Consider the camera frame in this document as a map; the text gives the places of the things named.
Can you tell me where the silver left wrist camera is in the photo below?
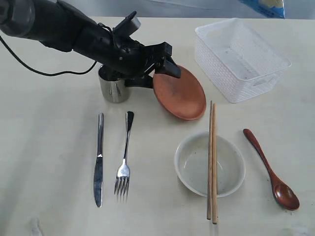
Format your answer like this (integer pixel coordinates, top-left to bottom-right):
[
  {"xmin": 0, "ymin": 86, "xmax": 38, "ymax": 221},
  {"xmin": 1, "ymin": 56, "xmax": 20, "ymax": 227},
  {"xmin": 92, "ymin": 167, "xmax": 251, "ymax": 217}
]
[{"xmin": 112, "ymin": 11, "xmax": 141, "ymax": 37}]

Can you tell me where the white ceramic bowl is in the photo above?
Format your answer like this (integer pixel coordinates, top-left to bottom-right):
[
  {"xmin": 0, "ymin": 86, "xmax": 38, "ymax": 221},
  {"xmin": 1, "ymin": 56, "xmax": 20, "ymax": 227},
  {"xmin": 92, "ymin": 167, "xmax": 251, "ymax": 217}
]
[{"xmin": 174, "ymin": 131, "xmax": 246, "ymax": 198}]

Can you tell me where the white perforated plastic basket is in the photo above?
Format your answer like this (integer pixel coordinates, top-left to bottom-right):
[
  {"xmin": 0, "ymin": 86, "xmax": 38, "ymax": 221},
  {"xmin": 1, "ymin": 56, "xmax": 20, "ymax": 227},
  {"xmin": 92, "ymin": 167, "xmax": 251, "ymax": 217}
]
[{"xmin": 194, "ymin": 18, "xmax": 291, "ymax": 103}]

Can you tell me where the stainless steel cup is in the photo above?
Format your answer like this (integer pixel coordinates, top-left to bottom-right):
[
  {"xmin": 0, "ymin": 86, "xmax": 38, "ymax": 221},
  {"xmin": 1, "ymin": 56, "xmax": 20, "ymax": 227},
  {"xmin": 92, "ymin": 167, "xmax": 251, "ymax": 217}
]
[{"xmin": 98, "ymin": 65, "xmax": 130, "ymax": 103}]

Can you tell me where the silver metal knife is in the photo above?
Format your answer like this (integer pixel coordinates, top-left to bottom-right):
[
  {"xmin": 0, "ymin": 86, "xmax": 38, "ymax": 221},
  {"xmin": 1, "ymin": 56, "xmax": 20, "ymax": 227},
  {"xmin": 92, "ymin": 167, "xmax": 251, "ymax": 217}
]
[{"xmin": 94, "ymin": 113, "xmax": 104, "ymax": 207}]

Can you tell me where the brown round plate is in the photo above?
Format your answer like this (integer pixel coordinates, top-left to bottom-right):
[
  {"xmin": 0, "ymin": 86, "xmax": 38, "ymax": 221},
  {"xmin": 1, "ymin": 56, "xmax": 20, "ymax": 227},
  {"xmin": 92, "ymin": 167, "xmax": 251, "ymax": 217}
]
[{"xmin": 153, "ymin": 66, "xmax": 206, "ymax": 120}]

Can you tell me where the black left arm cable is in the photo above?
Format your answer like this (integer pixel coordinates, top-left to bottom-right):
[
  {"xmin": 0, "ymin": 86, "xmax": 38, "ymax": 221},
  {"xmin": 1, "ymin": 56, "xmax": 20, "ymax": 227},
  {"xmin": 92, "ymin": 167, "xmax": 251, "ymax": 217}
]
[{"xmin": 0, "ymin": 35, "xmax": 98, "ymax": 77}]

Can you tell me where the wooden chopstick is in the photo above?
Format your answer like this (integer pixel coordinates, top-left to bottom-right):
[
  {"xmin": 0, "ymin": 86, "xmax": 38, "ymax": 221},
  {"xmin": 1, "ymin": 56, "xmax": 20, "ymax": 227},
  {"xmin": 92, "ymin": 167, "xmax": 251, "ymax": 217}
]
[
  {"xmin": 211, "ymin": 103, "xmax": 217, "ymax": 224},
  {"xmin": 207, "ymin": 101, "xmax": 213, "ymax": 220}
]

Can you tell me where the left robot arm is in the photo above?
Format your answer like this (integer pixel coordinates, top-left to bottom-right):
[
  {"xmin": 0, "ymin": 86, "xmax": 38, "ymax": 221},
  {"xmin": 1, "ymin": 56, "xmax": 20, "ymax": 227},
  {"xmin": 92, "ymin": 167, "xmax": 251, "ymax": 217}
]
[{"xmin": 0, "ymin": 0, "xmax": 181, "ymax": 88}]

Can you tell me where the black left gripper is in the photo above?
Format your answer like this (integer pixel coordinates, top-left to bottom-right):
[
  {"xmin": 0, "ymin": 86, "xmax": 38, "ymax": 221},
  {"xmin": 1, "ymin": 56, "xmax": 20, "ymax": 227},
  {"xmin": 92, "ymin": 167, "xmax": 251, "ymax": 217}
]
[{"xmin": 98, "ymin": 35, "xmax": 181, "ymax": 89}]

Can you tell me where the blue chips snack bag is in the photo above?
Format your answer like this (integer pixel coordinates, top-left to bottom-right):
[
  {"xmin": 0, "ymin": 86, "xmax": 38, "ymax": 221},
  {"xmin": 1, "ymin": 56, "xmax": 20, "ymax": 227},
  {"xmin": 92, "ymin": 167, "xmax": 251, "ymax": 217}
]
[{"xmin": 240, "ymin": 0, "xmax": 285, "ymax": 19}]

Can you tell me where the brown wooden handle spoon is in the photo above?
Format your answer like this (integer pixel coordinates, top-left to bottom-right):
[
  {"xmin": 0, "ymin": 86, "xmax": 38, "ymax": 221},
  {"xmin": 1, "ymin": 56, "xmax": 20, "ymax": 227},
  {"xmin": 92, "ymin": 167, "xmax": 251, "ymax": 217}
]
[{"xmin": 243, "ymin": 128, "xmax": 300, "ymax": 211}]

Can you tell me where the silver metal fork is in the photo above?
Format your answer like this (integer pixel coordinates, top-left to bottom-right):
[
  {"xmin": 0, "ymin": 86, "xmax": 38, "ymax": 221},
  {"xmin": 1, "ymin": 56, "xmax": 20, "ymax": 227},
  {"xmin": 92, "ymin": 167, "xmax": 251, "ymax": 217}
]
[{"xmin": 114, "ymin": 111, "xmax": 134, "ymax": 198}]

